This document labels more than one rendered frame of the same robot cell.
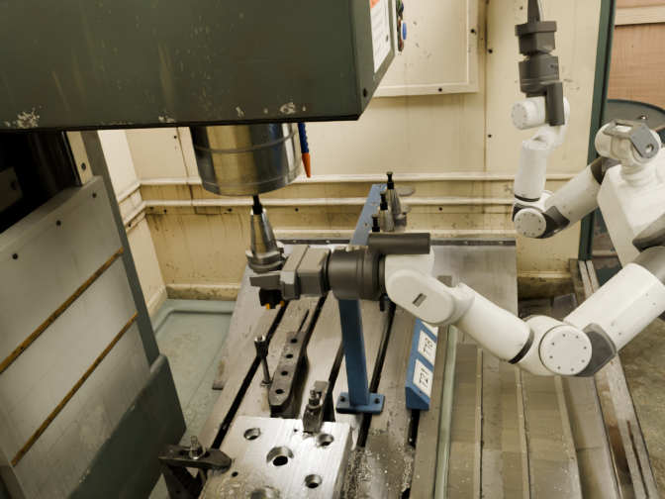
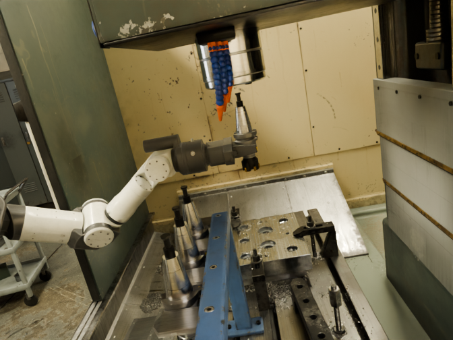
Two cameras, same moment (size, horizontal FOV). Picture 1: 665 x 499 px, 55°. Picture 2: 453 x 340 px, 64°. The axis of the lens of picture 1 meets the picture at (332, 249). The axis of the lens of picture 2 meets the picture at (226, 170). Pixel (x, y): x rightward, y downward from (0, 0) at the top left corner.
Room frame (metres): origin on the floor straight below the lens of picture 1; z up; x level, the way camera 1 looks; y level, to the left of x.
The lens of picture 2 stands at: (1.85, -0.13, 1.56)
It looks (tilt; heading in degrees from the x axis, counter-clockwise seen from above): 17 degrees down; 169
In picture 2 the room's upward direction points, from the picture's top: 12 degrees counter-clockwise
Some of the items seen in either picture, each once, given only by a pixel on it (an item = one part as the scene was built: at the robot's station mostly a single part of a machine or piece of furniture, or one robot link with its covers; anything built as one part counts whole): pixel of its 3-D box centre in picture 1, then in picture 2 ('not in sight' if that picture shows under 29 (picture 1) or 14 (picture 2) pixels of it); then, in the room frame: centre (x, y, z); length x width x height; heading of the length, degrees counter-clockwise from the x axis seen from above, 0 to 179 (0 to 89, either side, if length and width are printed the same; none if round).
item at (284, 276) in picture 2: not in sight; (273, 272); (0.91, 0.13, 0.92); 0.20 x 0.04 x 0.04; 75
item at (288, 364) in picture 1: (289, 375); (311, 320); (1.16, 0.13, 0.93); 0.26 x 0.05 x 0.06; 170
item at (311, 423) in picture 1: (317, 415); (259, 273); (0.98, 0.07, 0.97); 0.13 x 0.03 x 0.15; 165
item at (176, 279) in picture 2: (391, 201); (174, 274); (1.33, -0.15, 1.26); 0.04 x 0.04 x 0.07
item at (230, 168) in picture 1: (245, 140); (231, 59); (0.94, 0.11, 1.56); 0.16 x 0.16 x 0.12
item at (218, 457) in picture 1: (198, 466); (314, 236); (0.88, 0.29, 0.97); 0.13 x 0.03 x 0.15; 75
